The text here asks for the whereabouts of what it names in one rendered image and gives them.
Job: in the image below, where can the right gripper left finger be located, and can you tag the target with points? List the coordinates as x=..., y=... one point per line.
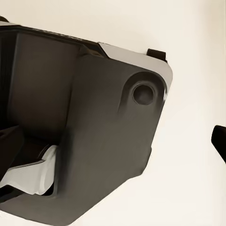
x=11, y=141

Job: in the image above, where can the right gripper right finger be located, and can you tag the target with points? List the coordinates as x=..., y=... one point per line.
x=218, y=139

